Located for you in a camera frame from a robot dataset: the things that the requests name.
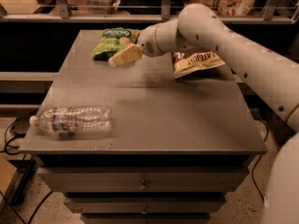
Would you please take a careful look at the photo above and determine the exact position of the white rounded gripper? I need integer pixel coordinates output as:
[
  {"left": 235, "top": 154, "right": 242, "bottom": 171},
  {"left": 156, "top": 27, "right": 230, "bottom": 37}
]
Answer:
[{"left": 108, "top": 25, "right": 163, "bottom": 67}]

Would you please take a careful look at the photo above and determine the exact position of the green rice chip bag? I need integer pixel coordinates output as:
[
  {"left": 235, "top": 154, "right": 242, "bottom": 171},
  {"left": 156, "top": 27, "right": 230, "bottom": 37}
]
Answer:
[{"left": 92, "top": 27, "right": 140, "bottom": 61}]

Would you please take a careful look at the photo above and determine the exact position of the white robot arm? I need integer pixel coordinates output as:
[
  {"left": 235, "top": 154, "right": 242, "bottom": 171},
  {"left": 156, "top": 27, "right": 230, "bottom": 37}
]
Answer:
[{"left": 108, "top": 4, "right": 299, "bottom": 224}]

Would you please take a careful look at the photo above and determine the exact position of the brown sea salt chip bag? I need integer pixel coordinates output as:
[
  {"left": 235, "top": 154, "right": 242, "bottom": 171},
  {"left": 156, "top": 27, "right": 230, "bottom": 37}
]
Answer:
[{"left": 172, "top": 51, "right": 224, "bottom": 78}]

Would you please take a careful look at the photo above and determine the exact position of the black bag behind railing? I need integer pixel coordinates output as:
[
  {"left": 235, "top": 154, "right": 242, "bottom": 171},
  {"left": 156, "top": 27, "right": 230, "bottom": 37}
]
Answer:
[{"left": 118, "top": 0, "right": 187, "bottom": 15}]

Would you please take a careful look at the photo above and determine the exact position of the clear plastic water bottle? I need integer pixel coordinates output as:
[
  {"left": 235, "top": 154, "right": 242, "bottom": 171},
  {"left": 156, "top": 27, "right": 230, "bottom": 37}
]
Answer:
[{"left": 29, "top": 105, "right": 112, "bottom": 133}]

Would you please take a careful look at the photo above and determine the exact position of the grey drawer cabinet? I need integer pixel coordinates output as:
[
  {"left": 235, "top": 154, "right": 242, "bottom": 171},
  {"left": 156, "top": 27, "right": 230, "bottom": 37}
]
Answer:
[{"left": 21, "top": 30, "right": 266, "bottom": 224}]

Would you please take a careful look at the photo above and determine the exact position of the metal drawer knob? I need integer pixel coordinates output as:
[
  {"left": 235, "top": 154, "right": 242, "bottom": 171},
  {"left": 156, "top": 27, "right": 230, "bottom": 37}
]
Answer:
[
  {"left": 139, "top": 180, "right": 149, "bottom": 190},
  {"left": 140, "top": 206, "right": 149, "bottom": 215}
]

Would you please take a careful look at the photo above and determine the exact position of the lower metal drawer knob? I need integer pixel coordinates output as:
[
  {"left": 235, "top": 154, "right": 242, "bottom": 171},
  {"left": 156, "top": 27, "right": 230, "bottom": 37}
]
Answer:
[{"left": 140, "top": 206, "right": 149, "bottom": 215}]

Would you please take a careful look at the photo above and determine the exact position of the metal railing frame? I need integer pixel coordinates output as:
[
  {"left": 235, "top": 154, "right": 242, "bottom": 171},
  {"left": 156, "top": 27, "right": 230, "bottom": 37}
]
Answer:
[{"left": 0, "top": 0, "right": 299, "bottom": 24}]

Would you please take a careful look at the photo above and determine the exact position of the black cables left floor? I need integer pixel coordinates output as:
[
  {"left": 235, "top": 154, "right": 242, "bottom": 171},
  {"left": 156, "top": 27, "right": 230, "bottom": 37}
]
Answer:
[{"left": 0, "top": 110, "right": 36, "bottom": 156}]

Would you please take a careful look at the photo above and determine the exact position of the black cable right floor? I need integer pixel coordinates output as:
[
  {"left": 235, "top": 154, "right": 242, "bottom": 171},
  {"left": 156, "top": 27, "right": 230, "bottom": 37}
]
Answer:
[{"left": 250, "top": 119, "right": 270, "bottom": 203}]

